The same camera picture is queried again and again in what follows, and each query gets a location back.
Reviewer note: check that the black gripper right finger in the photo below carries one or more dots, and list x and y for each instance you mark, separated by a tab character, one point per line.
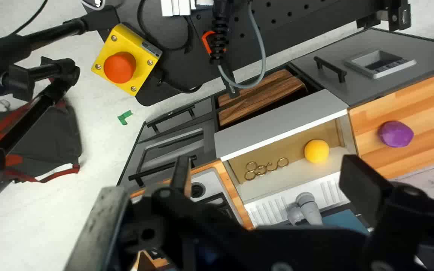
365	183

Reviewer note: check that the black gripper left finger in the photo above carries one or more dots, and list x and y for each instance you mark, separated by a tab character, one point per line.
182	175

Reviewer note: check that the orange plushy ball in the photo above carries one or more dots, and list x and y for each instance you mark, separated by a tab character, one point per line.
316	151

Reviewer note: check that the purple plushy ball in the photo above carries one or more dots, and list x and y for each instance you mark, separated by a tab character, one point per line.
395	134

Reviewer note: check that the toy kitchen with wooden counter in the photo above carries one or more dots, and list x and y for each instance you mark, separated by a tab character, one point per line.
417	115

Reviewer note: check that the white toy sink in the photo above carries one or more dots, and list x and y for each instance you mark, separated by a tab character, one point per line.
277	130

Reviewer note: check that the black stove knob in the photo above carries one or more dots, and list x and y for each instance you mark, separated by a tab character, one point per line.
197	190

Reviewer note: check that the short teal planter box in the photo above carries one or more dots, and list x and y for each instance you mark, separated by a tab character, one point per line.
345	220

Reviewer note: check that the grey toy faucet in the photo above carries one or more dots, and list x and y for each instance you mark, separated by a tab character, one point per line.
304	207

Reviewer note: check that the green tape mark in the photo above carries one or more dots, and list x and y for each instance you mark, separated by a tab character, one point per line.
125	118

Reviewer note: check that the yellow emergency stop button box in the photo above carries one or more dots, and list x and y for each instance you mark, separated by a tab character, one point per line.
124	61

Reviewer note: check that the black clamp with orange grip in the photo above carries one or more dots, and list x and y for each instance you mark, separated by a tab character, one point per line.
206	43

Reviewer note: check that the black and red bag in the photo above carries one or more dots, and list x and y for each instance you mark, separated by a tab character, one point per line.
30	145

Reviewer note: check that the black pegboard table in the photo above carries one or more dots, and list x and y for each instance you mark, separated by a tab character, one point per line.
297	25

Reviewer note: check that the black clamp mount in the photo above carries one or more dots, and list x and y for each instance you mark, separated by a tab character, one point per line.
21	76

